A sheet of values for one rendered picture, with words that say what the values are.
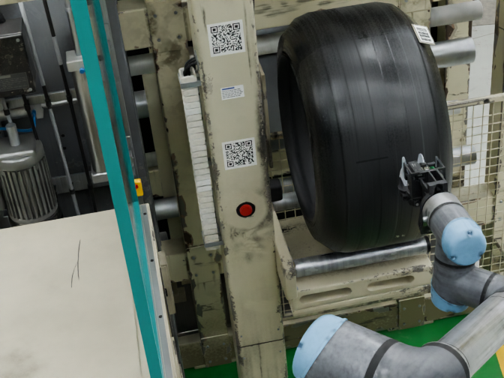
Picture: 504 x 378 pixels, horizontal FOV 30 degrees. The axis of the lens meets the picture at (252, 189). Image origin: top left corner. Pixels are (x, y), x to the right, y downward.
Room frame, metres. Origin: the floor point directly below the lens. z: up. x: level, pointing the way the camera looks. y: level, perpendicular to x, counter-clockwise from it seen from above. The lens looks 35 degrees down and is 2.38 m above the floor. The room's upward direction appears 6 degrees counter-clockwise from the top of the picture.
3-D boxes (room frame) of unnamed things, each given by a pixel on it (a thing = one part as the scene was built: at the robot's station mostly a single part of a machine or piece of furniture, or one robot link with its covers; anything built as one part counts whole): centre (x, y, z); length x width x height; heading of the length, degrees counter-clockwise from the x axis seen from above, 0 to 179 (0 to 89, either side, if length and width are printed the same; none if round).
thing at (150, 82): (2.69, 0.28, 0.61); 0.33 x 0.06 x 0.86; 7
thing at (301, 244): (1.92, -0.22, 0.80); 0.37 x 0.36 x 0.02; 7
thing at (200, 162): (1.83, 0.11, 1.19); 0.05 x 0.04 x 0.48; 7
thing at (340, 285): (1.78, -0.24, 0.84); 0.36 x 0.09 x 0.06; 97
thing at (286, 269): (1.90, -0.05, 0.90); 0.40 x 0.03 x 0.10; 7
